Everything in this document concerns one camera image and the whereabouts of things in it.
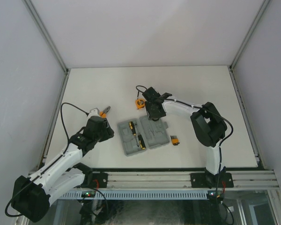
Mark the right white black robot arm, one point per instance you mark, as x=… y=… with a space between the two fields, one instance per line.
x=209 y=126

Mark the orange tape measure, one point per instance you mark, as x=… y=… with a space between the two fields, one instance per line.
x=140 y=103

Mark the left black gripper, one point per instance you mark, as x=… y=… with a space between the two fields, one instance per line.
x=108 y=133

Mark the left aluminium frame post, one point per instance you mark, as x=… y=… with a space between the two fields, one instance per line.
x=45 y=34

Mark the black yellow screwdriver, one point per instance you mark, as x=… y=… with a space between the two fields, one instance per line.
x=132 y=128
x=140 y=141

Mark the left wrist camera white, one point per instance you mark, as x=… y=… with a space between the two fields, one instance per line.
x=94 y=112

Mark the grey plastic tool case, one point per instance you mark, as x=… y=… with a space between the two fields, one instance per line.
x=154 y=134

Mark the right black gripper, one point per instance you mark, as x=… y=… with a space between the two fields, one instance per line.
x=151 y=114

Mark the aluminium frame post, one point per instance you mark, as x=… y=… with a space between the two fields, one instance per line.
x=258 y=17
x=45 y=34

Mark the blue slotted cable duct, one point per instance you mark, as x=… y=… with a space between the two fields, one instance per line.
x=136 y=195

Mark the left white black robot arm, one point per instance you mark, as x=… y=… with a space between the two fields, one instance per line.
x=33 y=195

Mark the right aluminium frame post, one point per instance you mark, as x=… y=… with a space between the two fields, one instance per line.
x=258 y=17

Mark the aluminium front rail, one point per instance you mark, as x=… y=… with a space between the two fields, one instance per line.
x=236 y=180

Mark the orange black pliers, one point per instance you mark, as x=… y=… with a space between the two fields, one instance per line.
x=104 y=112

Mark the orange hex key set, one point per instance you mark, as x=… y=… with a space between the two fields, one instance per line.
x=174 y=140

